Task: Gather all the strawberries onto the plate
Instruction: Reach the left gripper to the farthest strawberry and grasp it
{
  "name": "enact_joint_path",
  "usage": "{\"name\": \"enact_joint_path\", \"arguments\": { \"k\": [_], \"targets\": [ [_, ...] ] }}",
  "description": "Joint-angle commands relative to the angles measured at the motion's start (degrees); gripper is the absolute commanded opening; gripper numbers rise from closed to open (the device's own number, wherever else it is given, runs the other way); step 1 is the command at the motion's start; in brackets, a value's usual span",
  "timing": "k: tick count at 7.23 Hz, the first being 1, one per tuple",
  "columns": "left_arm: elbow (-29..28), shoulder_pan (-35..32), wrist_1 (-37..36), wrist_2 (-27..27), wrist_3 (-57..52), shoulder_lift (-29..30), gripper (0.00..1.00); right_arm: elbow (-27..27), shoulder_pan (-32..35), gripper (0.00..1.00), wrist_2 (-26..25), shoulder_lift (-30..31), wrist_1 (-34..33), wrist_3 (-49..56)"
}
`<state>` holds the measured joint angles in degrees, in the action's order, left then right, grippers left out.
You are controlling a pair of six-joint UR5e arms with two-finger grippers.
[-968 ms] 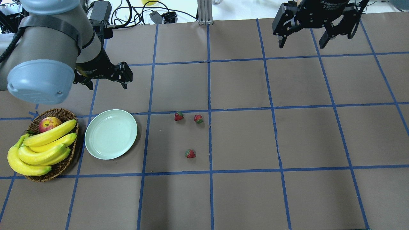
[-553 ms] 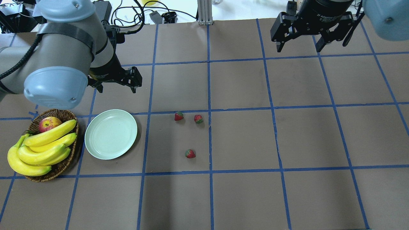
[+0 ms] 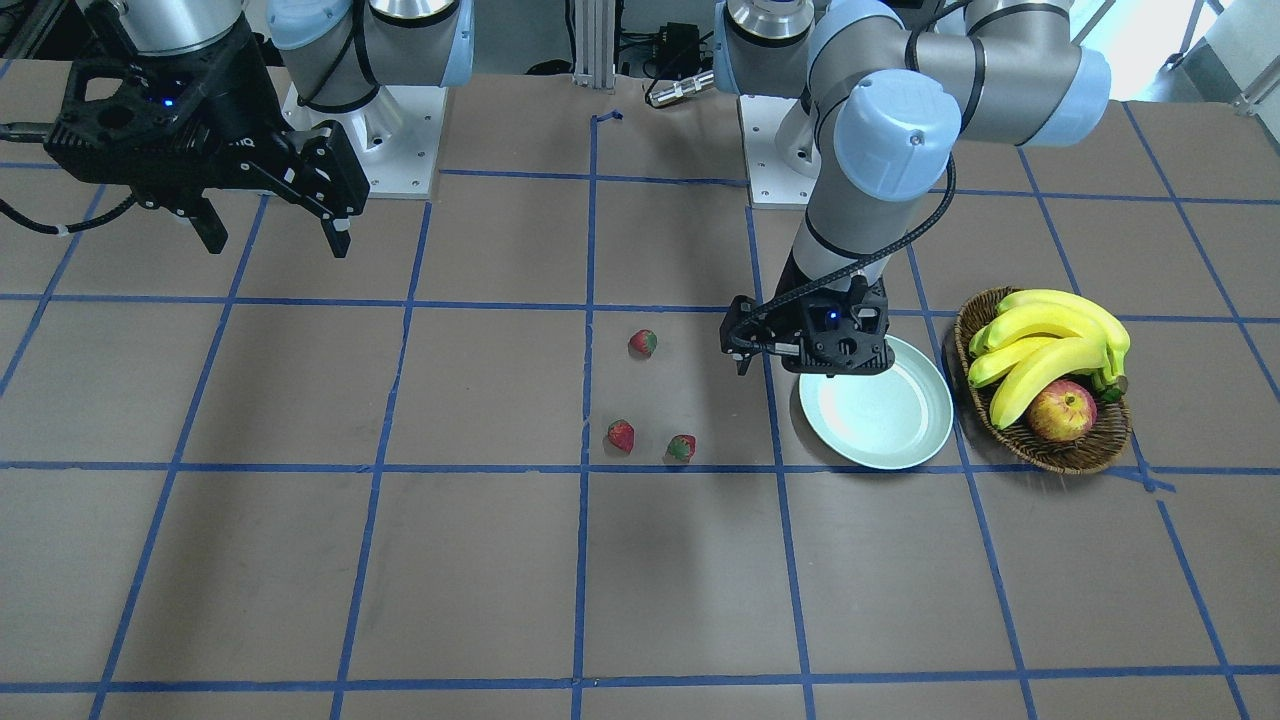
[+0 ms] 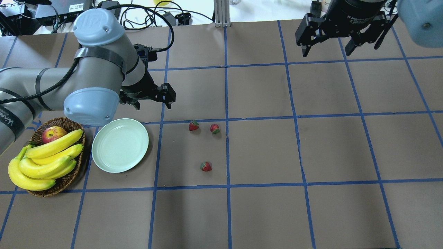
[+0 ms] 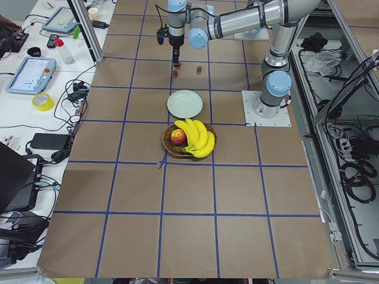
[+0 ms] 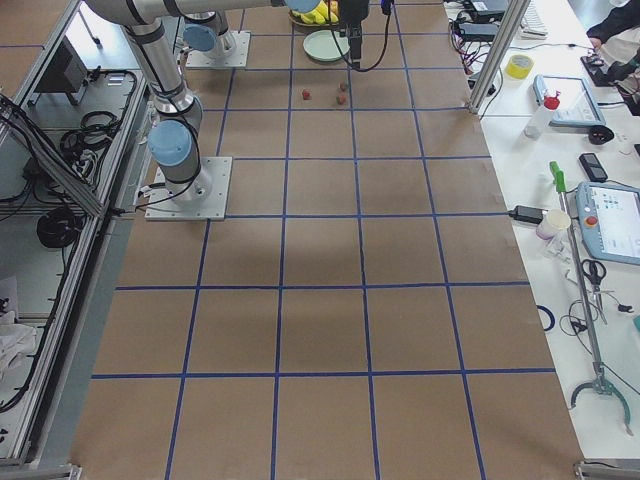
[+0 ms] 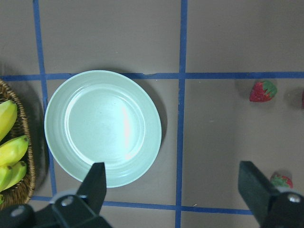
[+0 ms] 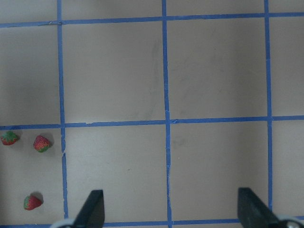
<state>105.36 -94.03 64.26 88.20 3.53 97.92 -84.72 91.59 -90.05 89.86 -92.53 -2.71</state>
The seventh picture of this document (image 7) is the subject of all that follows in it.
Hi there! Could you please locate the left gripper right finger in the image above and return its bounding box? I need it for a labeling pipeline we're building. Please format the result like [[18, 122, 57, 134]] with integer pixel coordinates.
[[238, 161, 304, 228]]

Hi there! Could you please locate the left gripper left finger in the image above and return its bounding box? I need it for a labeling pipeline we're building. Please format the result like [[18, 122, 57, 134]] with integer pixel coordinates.
[[51, 162, 111, 228]]

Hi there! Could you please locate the pale green plate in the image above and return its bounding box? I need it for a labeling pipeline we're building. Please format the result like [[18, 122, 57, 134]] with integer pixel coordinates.
[[44, 70, 162, 188]]

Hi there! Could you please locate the woven wicker basket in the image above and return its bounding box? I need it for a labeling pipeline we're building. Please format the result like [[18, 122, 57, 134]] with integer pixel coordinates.
[[0, 80, 36, 210]]

